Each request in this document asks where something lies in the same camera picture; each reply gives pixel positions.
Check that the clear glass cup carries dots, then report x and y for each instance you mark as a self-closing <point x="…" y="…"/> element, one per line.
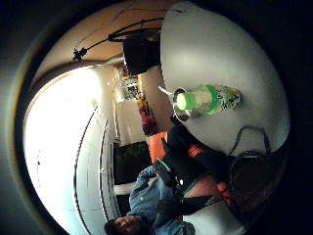
<point x="180" y="112"/>

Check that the dark cabinet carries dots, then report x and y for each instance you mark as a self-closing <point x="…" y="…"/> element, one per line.
<point x="130" y="161"/>

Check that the orange chair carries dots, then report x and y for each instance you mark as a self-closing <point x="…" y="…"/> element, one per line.
<point x="156" y="147"/>

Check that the person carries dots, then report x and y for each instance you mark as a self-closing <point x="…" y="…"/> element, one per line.
<point x="148" y="199"/>

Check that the green plastic bottle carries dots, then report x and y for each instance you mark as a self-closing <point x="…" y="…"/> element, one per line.
<point x="212" y="99"/>

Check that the black office chair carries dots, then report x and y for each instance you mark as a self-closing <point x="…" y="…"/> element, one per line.
<point x="140" y="55"/>

